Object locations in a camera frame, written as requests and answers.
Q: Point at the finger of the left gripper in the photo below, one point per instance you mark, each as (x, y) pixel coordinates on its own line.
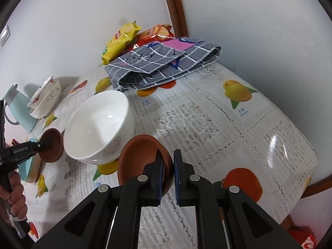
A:
(39, 147)

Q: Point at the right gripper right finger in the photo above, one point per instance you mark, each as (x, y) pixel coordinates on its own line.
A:
(188, 185)

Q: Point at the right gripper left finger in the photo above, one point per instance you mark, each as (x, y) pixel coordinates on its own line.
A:
(153, 187)

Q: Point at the light blue square plate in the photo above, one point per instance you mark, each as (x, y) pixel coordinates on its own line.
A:
(22, 170)

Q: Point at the small brown clay bowl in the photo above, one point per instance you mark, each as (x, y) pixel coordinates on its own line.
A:
(52, 145)

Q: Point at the white rice bowl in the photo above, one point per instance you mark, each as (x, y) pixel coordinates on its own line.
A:
(98, 131)

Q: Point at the person left hand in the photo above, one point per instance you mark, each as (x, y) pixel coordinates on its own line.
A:
(16, 198)

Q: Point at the light blue thermos jug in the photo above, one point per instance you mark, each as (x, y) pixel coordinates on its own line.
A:
(18, 106)

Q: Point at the large white serving bowl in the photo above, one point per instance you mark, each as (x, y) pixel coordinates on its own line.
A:
(48, 103)

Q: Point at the blue crane porcelain bowl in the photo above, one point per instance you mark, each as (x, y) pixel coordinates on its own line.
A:
(41, 93)

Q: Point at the fruit print lace tablecloth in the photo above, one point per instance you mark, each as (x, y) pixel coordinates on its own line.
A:
(196, 117)

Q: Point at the grey checked cloth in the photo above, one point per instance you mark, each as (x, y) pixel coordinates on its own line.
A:
(157, 63)

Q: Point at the red package on floor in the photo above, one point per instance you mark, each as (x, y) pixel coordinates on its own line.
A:
(305, 239)

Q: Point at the yellow chips bag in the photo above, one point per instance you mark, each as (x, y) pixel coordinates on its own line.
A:
(119, 42)

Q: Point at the red orange snack bag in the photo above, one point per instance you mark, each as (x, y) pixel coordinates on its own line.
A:
(158, 33)

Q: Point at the white wall switch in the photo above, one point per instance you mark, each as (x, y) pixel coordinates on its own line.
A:
(5, 34)

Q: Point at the brown wooden door frame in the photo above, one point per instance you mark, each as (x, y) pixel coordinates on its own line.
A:
(178, 19)

